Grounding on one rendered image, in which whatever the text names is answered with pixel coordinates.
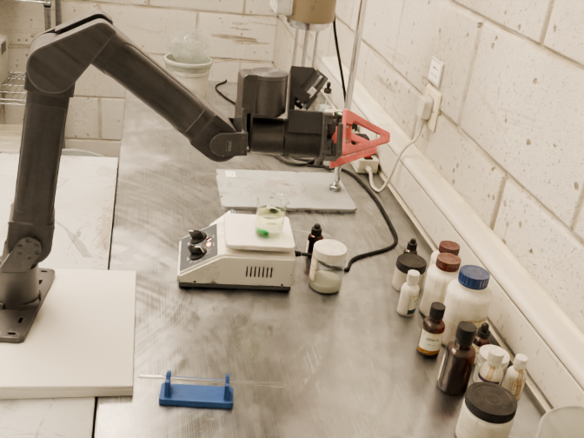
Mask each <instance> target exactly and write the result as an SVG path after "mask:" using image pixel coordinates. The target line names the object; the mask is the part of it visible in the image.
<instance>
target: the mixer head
mask: <svg viewBox="0 0 584 438"><path fill-rule="evenodd" d="M336 1H337V0H269V6H270V8H271V9H272V10H273V11H274V12H275V13H276V14H277V15H284V16H285V17H286V18H287V22H288V23H289V25H290V26H291V27H293V28H296V29H299V30H309V31H324V30H325V29H327V28H328V27H329V26H330V24H331V23H333V22H334V20H335V7H336Z"/></svg>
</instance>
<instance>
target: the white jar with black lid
mask: <svg viewBox="0 0 584 438"><path fill-rule="evenodd" d="M517 407H518V403H517V400H516V399H515V397H514V395H513V394H512V393H511V392H510V391H508V390H507V389H506V388H504V387H502V386H500V385H498V384H495V383H492V382H475V383H473V384H471V385H470V386H469V387H468V390H467V393H466V396H465V399H464V401H463V403H462V407H461V412H460V416H459V419H458V422H457V425H456V429H455V434H456V437H457V438H508V436H509V433H510V430H511V427H512V425H513V421H514V416H515V413H516V410H517Z"/></svg>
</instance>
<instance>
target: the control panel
mask: <svg viewBox="0 0 584 438"><path fill-rule="evenodd" d="M200 231H201V232H204V233H206V234H207V237H206V238H205V239H204V240H203V241H202V242H200V243H198V244H191V242H190V240H191V238H192V237H191V236H186V237H184V238H183V239H182V242H181V256H180V271H183V270H185V269H188V268H190V267H192V266H194V265H197V264H198V263H200V262H204V261H206V260H208V259H210V258H212V257H214V256H217V255H218V249H217V224H214V225H212V226H209V227H207V228H206V229H202V230H200ZM208 237H210V239H209V240H207V238H208ZM209 242H210V245H209V246H207V243H209ZM189 245H201V246H202V248H205V249H206V250H207V253H206V254H205V255H204V256H203V257H202V258H200V259H198V260H194V261H192V260H190V258H189V257H190V252H189V250H188V246H189Z"/></svg>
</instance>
